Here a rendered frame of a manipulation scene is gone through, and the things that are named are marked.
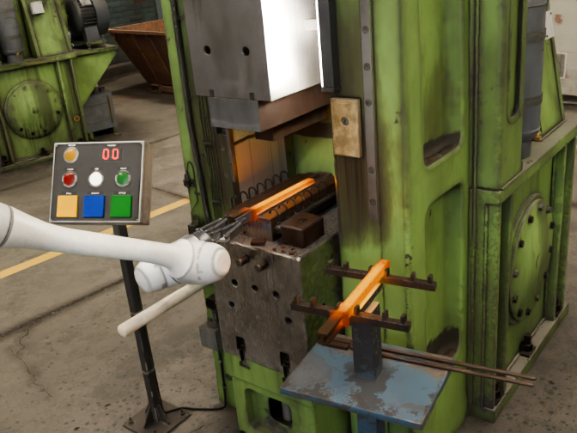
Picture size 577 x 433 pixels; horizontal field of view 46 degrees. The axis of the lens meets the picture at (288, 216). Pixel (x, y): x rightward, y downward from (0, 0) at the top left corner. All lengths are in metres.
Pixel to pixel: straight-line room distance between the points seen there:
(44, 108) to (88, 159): 4.43
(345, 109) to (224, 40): 0.40
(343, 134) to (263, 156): 0.54
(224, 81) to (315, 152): 0.61
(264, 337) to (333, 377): 0.43
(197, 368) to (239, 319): 0.96
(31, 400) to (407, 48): 2.27
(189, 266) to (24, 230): 0.40
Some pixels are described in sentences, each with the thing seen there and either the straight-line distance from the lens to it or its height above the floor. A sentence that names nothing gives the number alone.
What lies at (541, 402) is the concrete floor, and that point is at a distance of 2.98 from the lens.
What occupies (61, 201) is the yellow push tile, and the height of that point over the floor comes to 1.02.
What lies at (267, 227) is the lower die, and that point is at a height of 0.96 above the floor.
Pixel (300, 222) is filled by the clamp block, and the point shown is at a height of 0.98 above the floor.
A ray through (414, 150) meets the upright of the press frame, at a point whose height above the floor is 1.20.
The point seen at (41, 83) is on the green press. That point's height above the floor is 0.72.
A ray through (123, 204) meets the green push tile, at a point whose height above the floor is 1.02.
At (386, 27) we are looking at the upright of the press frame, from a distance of 1.89.
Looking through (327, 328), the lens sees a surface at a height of 0.95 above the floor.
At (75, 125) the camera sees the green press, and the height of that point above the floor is 0.27.
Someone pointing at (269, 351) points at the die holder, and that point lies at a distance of 2.29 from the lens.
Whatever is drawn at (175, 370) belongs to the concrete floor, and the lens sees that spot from 3.25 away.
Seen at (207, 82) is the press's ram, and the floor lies 1.41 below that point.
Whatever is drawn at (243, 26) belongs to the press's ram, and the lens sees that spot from 1.98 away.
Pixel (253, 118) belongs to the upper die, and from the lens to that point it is 2.02.
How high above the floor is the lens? 1.80
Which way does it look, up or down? 22 degrees down
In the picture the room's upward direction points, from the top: 5 degrees counter-clockwise
